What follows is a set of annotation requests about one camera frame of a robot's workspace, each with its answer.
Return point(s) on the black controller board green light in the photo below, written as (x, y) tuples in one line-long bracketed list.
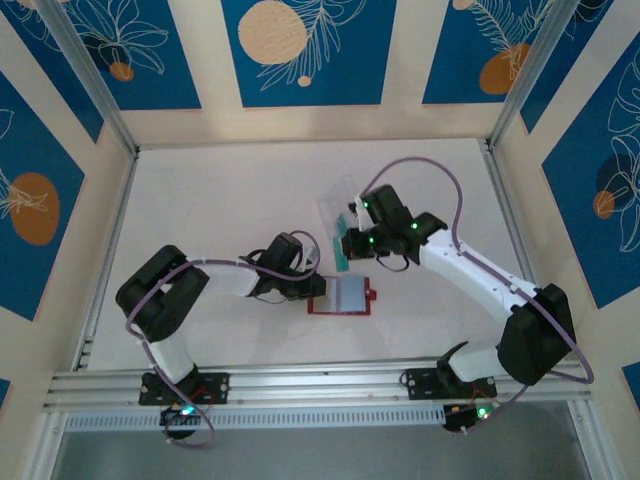
[(460, 420), (172, 417)]

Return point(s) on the aluminium front frame rail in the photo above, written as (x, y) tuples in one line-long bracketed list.
[(320, 385)]

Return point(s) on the clear plastic slotted card box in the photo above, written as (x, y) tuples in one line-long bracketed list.
[(335, 200)]

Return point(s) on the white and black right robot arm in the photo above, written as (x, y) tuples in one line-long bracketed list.
[(470, 272)]

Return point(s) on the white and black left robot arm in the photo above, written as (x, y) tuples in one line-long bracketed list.
[(230, 277)]

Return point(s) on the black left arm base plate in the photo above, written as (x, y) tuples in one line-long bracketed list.
[(220, 385)]

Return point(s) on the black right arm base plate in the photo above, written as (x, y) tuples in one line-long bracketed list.
[(415, 382)]

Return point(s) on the red leather card holder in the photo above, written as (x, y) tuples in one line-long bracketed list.
[(350, 295)]

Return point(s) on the aluminium frame post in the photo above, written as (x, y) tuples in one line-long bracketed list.
[(95, 85), (530, 75)]

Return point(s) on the aluminium side frame rail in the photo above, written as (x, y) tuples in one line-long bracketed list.
[(515, 225), (116, 220)]

